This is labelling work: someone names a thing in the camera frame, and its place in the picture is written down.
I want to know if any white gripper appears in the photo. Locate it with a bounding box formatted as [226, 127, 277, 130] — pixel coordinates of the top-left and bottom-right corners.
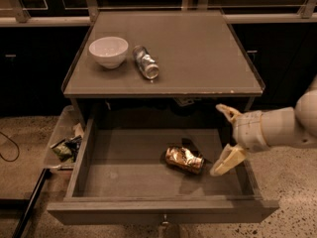
[210, 104, 269, 177]

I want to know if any green snack bag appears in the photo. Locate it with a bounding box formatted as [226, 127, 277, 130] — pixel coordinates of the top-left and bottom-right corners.
[51, 136, 82, 163]

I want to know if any black cable on floor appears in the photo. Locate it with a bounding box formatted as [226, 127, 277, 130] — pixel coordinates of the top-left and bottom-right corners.
[0, 131, 21, 164]

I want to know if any black floor rail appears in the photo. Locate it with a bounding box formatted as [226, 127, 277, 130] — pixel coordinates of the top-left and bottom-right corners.
[0, 169, 51, 238]

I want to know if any crushed orange can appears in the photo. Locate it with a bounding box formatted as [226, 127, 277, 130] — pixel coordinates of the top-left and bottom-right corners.
[165, 146, 204, 175]

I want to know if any metal drawer knob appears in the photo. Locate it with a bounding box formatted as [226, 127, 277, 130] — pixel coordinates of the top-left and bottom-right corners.
[160, 214, 169, 226]

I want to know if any grey cabinet with glass top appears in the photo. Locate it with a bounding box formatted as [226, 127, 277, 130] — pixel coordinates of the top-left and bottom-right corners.
[62, 10, 264, 124]

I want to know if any clear plastic bin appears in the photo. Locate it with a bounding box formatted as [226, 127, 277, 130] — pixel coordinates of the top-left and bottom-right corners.
[44, 105, 84, 170]

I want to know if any white bowl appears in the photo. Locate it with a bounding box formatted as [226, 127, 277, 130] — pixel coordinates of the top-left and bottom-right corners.
[88, 37, 129, 69]

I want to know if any crushed silver blue can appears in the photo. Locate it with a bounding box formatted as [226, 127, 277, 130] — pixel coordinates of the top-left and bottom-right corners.
[133, 46, 159, 80]

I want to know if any open grey top drawer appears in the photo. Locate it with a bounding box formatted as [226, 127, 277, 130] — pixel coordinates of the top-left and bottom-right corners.
[48, 109, 279, 225]

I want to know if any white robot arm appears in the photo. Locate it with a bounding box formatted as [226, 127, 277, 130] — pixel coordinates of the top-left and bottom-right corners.
[210, 76, 317, 177]

